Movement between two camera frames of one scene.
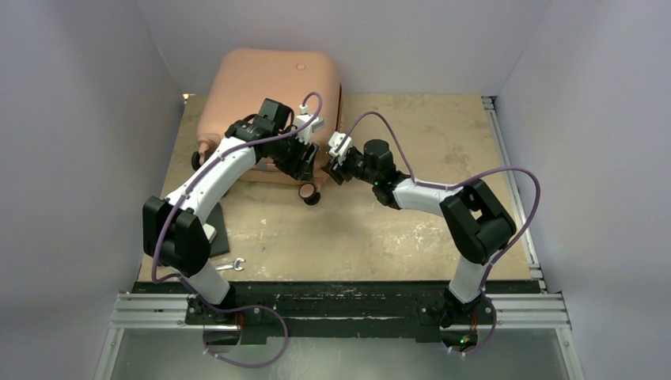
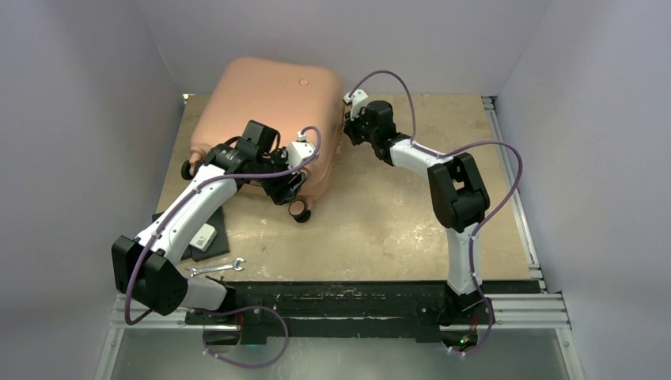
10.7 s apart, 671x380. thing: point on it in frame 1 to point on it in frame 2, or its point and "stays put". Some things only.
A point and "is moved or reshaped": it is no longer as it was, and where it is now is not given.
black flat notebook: (219, 245) stays put
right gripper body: (354, 166) to (361, 129)
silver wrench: (233, 265) stays put
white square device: (210, 231) stays put
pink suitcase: (307, 81) is moved or reshaped
